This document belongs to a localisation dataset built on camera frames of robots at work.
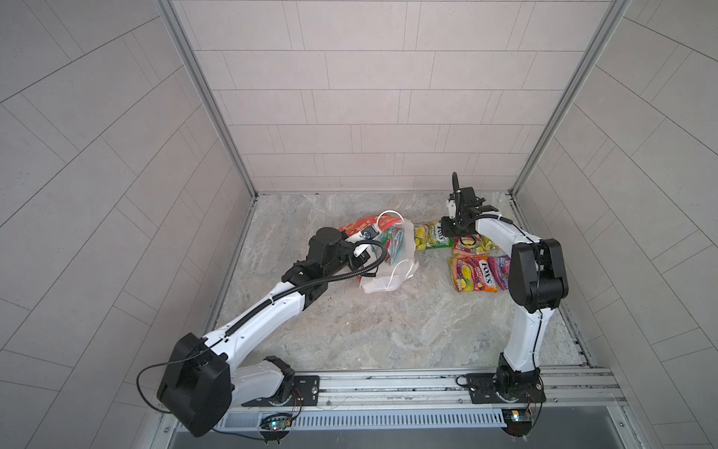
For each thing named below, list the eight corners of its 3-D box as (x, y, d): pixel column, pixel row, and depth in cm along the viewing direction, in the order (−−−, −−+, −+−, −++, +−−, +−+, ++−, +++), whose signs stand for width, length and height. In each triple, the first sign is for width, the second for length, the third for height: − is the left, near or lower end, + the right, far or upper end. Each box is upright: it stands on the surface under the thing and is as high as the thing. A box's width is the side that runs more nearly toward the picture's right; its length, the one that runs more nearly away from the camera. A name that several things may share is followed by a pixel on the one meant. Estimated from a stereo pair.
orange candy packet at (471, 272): (453, 292, 91) (455, 287, 88) (446, 257, 99) (448, 252, 97) (493, 292, 91) (497, 287, 88) (483, 257, 99) (486, 252, 97)
